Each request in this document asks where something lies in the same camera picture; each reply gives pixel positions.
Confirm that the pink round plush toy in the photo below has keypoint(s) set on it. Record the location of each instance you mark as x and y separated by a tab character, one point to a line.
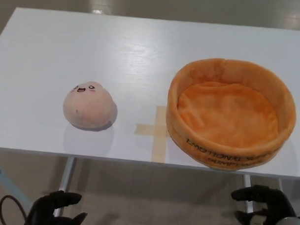
87	107

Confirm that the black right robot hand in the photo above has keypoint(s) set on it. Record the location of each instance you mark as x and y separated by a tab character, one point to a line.
277	201

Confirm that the thin white table leg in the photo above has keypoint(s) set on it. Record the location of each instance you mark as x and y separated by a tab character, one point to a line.
280	183

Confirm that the beige masking tape strip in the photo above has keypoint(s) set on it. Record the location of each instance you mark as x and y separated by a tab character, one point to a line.
159	147
147	129

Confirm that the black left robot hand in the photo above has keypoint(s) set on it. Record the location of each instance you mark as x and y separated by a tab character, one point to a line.
44	205

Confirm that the orange plush round plate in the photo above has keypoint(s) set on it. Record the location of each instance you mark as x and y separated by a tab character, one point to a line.
226	115

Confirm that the white metal table leg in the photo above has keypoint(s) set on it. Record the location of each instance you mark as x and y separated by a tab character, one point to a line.
67	173
248	182

